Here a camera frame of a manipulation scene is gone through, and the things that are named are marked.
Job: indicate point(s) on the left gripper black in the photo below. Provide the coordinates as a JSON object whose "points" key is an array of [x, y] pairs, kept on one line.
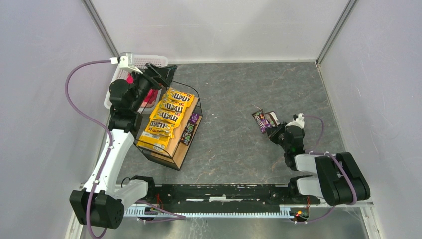
{"points": [[157, 76]]}

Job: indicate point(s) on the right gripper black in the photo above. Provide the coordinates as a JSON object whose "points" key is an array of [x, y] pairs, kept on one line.
{"points": [[272, 132]]}

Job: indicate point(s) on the yellow candy bag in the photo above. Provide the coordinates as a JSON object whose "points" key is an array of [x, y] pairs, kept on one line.
{"points": [[154, 142], [174, 106], [180, 96], [158, 127], [171, 117]]}

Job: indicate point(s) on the brown candy bag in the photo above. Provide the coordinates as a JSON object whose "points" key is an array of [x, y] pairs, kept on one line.
{"points": [[272, 119]]}

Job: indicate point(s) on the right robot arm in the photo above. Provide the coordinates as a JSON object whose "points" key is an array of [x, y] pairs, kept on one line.
{"points": [[336, 178]]}

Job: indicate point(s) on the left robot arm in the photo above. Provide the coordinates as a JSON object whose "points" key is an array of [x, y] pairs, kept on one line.
{"points": [[99, 203]]}

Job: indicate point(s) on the yellow candy bag on shelf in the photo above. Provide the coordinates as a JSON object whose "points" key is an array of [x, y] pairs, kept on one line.
{"points": [[180, 96]]}

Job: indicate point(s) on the small purple candy bag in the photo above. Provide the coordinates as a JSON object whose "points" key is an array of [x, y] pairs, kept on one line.
{"points": [[194, 118]]}

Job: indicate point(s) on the pink cloth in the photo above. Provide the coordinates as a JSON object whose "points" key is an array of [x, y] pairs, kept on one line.
{"points": [[151, 95]]}

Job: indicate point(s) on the left corner aluminium profile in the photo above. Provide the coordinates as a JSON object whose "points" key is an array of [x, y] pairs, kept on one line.
{"points": [[101, 28]]}

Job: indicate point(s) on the corner aluminium profile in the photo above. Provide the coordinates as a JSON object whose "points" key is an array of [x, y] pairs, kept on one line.
{"points": [[336, 31], [101, 28]]}

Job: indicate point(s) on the right corner aluminium profile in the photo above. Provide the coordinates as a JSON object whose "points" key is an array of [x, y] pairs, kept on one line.
{"points": [[336, 31]]}

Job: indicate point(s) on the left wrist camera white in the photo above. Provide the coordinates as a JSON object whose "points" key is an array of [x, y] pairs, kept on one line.
{"points": [[126, 62]]}

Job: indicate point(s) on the wooden wire shelf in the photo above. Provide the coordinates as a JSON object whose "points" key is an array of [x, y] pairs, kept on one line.
{"points": [[175, 152]]}

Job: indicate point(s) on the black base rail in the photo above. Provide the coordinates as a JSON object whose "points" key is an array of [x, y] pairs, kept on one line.
{"points": [[226, 198]]}

